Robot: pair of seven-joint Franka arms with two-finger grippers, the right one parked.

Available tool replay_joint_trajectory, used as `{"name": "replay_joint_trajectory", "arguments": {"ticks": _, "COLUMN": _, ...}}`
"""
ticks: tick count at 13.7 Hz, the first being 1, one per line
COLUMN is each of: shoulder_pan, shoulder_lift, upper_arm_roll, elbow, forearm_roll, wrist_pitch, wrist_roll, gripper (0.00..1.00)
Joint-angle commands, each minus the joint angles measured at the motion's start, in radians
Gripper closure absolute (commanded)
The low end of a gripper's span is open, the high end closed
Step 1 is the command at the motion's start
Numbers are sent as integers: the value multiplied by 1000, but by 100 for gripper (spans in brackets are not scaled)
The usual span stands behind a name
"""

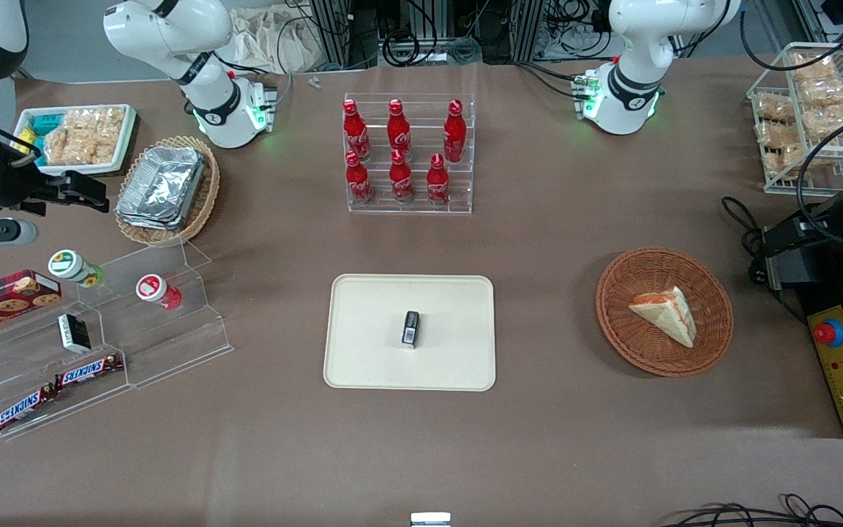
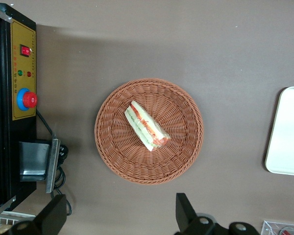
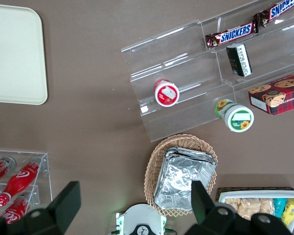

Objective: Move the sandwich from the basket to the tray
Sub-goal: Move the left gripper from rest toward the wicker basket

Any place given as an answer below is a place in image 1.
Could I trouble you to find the clear acrylic stepped shelf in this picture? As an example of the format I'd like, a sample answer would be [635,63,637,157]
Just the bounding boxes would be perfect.
[0,238,234,441]

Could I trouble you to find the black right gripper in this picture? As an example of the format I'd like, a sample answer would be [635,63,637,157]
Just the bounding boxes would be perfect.
[0,165,110,217]

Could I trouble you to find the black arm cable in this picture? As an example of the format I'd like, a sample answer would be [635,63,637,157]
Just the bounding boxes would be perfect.
[795,95,843,229]

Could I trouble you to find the black cable by bracket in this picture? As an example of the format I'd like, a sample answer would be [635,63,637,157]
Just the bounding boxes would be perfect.
[722,196,810,326]

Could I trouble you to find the stack of foil trays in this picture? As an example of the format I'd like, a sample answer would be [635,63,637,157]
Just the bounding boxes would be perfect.
[116,145,209,231]

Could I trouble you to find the beige cloth bag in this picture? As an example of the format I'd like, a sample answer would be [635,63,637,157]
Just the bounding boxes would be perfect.
[228,7,323,74]

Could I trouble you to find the red cookie box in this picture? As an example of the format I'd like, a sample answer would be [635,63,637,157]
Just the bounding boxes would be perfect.
[0,269,62,340]

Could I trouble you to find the Snickers chocolate bar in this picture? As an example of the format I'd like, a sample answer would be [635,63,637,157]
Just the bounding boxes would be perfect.
[0,384,59,433]
[53,354,124,389]

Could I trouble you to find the green lid drink bottle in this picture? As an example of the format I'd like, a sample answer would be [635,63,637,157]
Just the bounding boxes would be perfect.
[48,250,105,288]

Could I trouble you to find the triangular sandwich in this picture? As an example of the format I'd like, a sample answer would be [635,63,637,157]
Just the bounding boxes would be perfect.
[628,285,697,348]

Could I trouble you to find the white plastic snack bin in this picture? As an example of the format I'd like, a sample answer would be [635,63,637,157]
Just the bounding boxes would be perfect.
[13,104,137,177]

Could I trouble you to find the clear rice cracker pack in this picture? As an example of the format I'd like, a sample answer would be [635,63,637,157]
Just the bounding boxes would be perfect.
[63,108,127,165]
[44,123,91,166]

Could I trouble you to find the red lid drink bottle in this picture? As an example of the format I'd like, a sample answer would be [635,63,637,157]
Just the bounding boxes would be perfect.
[135,274,183,310]

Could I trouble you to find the clear bag of crackers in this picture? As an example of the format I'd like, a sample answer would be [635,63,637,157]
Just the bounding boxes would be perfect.
[787,51,839,81]
[798,77,843,108]
[754,91,795,122]
[762,146,807,178]
[802,102,843,141]
[754,121,803,152]

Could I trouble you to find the clear acrylic bottle rack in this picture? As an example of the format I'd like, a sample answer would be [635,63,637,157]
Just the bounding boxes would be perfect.
[343,93,477,215]

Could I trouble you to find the round brown wicker basket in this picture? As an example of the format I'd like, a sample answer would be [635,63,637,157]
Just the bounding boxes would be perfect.
[596,247,735,378]

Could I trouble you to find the small black white box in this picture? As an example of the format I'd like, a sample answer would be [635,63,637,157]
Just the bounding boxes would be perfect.
[57,313,91,354]

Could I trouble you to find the aluminium frame post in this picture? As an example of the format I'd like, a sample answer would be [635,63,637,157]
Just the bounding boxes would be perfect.
[308,0,378,70]
[513,0,547,63]

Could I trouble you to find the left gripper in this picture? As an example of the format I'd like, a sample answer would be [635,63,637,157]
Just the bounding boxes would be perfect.
[763,178,843,255]

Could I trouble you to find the oval wicker basket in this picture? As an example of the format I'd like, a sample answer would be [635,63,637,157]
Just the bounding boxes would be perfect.
[114,135,221,247]

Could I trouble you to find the coiled black cable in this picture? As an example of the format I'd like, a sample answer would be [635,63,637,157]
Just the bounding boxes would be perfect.
[381,31,422,68]

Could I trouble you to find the red cola bottle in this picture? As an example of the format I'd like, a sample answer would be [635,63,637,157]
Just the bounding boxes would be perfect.
[427,154,452,206]
[387,99,413,160]
[389,149,415,204]
[443,100,468,163]
[342,99,372,162]
[345,151,375,206]

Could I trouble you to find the red emergency stop button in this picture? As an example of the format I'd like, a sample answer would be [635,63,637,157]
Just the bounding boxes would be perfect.
[813,318,843,349]

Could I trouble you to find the cream plastic tray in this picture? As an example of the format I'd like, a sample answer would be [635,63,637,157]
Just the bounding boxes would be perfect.
[323,274,497,392]

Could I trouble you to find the white wire rack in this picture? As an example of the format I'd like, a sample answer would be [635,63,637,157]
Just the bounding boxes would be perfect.
[747,42,843,196]

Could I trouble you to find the grey metal bracket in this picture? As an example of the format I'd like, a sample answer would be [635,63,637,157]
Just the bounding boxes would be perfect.
[762,249,807,291]

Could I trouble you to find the black cables at table edge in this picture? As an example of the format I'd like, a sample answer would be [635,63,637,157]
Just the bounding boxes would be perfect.
[659,494,843,527]

